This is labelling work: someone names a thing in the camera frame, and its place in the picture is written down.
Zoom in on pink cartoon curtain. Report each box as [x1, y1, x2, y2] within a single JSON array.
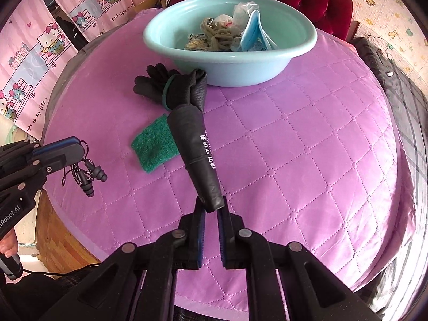
[[0, 0, 79, 141], [42, 0, 136, 44]]

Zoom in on purple quilted blanket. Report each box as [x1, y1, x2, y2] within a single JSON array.
[[43, 8, 407, 308]]

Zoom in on red tufted sofa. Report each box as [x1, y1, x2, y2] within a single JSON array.
[[172, 0, 355, 45]]

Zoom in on green rubber band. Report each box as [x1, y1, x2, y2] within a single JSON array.
[[163, 75, 178, 110]]

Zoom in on white plastic bag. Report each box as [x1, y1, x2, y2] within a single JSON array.
[[216, 14, 236, 29]]

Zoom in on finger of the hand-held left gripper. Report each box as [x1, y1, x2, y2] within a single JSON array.
[[0, 147, 86, 193], [0, 136, 84, 167]]

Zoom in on green scouring pad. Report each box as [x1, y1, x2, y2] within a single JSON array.
[[130, 114, 179, 174]]

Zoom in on cardboard box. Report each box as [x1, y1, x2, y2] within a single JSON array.
[[132, 0, 168, 11]]

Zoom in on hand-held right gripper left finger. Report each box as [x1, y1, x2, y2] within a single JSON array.
[[40, 197, 207, 321]]

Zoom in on black cable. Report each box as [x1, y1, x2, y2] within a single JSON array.
[[20, 262, 104, 277]]

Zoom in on khaki rope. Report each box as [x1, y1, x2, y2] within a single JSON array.
[[200, 17, 243, 53]]

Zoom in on clear plastic bag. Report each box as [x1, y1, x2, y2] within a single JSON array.
[[233, 2, 259, 29]]

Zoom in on grey plaid blanket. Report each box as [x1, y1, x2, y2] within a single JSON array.
[[349, 37, 428, 311]]

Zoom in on person's left hand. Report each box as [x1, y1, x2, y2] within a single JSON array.
[[0, 229, 18, 255]]

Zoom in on dark corded earplugs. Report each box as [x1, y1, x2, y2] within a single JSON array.
[[61, 159, 108, 198]]

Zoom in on person's dark trousers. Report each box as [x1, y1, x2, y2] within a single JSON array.
[[0, 264, 111, 321]]

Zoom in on teal plastic basin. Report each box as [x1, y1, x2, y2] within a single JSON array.
[[143, 0, 318, 87]]

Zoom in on black gloves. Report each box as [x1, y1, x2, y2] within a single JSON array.
[[133, 63, 208, 112]]

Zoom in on white charger cable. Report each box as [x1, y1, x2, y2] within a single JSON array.
[[366, 33, 395, 61]]

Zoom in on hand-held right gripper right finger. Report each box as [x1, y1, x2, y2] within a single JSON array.
[[217, 197, 382, 321]]

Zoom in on blue face mask pack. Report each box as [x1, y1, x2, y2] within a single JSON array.
[[239, 9, 278, 52]]

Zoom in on black printed sleeve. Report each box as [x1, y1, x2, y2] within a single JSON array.
[[166, 103, 224, 214]]

